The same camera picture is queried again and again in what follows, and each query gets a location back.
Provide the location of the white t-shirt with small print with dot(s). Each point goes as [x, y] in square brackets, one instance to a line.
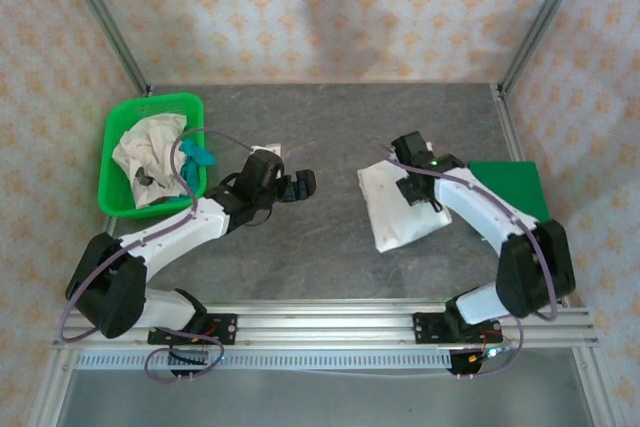
[400, 227]

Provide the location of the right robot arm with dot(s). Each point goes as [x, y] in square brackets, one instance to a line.
[480, 207]

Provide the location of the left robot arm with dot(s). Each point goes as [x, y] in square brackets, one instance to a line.
[170, 242]

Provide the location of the teal t-shirt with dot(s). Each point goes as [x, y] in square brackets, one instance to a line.
[197, 154]

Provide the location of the folded green t-shirt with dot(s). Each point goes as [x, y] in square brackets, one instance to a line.
[515, 187]

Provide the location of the crumpled white t-shirt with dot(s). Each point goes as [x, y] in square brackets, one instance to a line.
[150, 147]

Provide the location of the green plastic basket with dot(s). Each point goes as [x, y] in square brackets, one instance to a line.
[150, 102]

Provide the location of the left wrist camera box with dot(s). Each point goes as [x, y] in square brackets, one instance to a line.
[267, 149]

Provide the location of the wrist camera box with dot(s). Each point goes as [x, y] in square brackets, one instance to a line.
[267, 149]
[412, 147]

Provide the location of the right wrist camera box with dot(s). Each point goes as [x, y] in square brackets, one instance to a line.
[412, 147]

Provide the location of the aluminium rail beam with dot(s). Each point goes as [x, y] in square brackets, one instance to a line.
[325, 322]

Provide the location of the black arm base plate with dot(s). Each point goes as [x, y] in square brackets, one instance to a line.
[225, 329]
[430, 329]

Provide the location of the aluminium frame post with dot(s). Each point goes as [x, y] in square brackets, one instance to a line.
[545, 12]
[107, 22]

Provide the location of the aluminium frame leg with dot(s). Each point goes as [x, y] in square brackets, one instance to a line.
[597, 387]
[50, 392]

